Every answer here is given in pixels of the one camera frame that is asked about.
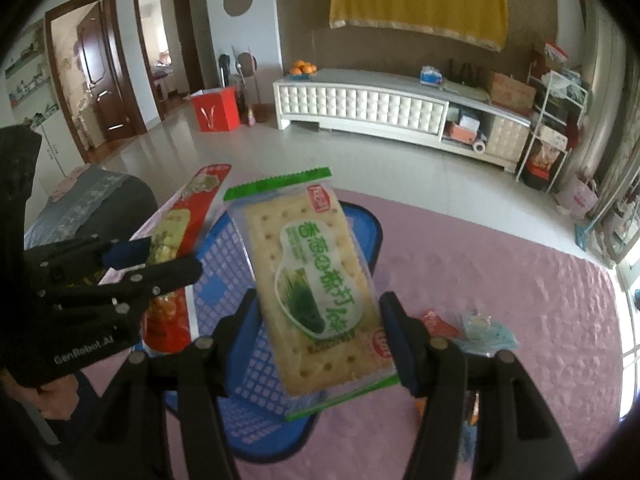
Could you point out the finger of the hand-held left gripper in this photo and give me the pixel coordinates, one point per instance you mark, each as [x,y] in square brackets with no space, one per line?
[170,271]
[127,252]

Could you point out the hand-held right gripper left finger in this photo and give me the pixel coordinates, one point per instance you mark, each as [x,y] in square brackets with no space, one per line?
[244,340]

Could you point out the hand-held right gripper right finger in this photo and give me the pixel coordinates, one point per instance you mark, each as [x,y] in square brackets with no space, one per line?
[400,345]

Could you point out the red snack pouch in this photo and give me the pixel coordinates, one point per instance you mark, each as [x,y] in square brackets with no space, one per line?
[440,325]

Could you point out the blue plastic basket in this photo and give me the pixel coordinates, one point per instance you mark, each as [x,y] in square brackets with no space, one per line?
[220,285]

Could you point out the long red snack packet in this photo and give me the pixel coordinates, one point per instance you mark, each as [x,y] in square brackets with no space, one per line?
[172,330]

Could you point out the light blue candy bag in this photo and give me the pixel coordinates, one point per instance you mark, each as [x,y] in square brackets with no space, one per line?
[485,332]

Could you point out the green cracker packet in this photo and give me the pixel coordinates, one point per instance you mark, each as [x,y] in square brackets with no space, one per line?
[310,270]

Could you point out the orange snack packet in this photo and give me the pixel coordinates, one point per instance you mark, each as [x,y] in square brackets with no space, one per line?
[472,410]

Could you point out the person's left hand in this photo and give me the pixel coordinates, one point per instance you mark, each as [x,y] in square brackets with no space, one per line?
[50,400]

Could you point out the dark chair with grey cover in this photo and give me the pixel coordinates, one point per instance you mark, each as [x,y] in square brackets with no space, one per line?
[100,195]

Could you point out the pink flower cushion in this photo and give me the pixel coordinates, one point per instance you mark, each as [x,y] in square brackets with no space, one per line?
[70,182]

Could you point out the red gift bag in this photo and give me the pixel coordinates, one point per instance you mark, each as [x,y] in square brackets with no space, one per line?
[215,110]

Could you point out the brown wooden door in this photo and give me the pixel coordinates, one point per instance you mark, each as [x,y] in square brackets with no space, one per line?
[100,70]

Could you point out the white tape roll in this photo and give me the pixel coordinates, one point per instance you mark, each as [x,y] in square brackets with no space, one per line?
[479,146]

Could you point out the brown round-top stand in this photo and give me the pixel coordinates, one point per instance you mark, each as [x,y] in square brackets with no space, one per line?
[246,67]

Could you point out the orange flat box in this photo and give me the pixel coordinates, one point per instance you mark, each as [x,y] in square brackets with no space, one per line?
[462,134]

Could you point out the pink gift bag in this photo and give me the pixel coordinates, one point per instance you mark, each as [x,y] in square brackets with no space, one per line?
[577,197]

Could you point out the red printed box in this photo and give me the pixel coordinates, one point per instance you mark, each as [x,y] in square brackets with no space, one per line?
[545,162]

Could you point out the white teal box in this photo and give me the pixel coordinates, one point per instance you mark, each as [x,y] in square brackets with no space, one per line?
[470,121]

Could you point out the pile of oranges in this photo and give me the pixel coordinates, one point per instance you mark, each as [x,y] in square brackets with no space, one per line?
[303,68]

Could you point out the white tufted TV cabinet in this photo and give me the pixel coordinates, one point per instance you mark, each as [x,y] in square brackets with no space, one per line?
[360,100]

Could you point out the white metal rack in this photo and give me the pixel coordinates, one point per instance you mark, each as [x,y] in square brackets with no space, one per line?
[550,125]

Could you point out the blue tissue box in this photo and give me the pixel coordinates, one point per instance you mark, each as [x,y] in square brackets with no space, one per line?
[431,76]

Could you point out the brown cardboard box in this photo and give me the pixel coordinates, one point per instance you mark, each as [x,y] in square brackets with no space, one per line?
[510,91]

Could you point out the dark bottle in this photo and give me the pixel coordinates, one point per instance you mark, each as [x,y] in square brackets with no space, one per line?
[467,74]
[452,72]

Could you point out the patterned curtain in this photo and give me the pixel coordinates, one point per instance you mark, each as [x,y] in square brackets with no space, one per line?
[617,135]

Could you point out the white standing air conditioner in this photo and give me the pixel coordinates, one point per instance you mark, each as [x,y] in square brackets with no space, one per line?
[585,85]

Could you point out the red white bag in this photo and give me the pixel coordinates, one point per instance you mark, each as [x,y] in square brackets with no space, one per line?
[555,55]

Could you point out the yellow cloth cover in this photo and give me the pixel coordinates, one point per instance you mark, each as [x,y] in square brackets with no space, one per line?
[420,0]

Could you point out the brown door frame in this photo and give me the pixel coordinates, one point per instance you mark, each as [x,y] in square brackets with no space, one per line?
[192,45]
[125,90]

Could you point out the wall display shelf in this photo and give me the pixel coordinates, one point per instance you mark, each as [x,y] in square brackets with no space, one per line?
[27,70]

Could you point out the brown round wall decor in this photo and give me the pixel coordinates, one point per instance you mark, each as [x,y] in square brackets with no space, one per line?
[237,0]

